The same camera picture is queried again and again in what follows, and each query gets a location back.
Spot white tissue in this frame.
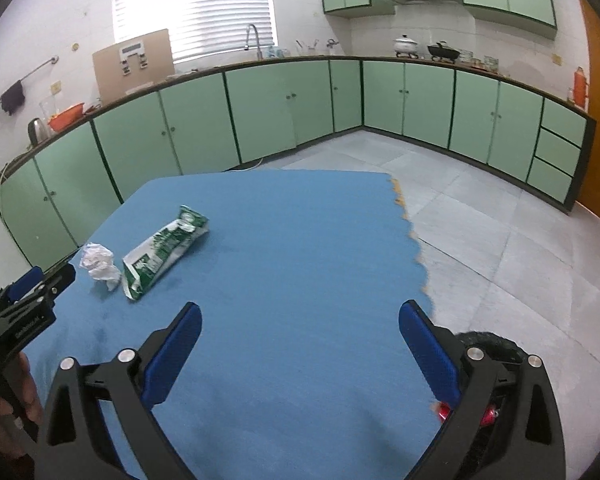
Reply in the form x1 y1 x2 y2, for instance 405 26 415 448
80 243 122 292

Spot green white milk carton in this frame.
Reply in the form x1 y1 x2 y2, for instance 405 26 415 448
122 205 209 301

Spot green lower kitchen cabinets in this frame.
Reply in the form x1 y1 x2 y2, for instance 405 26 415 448
0 56 596 268

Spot person's left hand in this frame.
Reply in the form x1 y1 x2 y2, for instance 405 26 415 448
0 351 44 461

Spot steel electric kettle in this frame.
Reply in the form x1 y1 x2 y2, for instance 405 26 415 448
27 117 48 148

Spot orange plastic basin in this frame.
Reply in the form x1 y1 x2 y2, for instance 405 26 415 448
47 102 84 133

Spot dark hanging towel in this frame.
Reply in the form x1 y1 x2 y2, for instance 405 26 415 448
0 79 26 116

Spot blue table cloth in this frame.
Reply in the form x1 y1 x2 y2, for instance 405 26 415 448
26 169 439 479

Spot brown cardboard box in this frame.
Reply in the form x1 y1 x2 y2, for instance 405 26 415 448
93 29 175 105

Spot chrome sink faucet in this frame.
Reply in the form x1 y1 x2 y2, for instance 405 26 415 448
243 23 263 61

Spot window blinds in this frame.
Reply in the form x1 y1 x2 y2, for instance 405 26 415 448
112 0 277 62

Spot black wok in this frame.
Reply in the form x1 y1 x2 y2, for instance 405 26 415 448
427 41 460 64

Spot white cooking pot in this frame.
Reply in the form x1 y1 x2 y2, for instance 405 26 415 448
393 35 419 60

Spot metal towel rail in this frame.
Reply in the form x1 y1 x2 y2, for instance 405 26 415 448
4 55 59 93

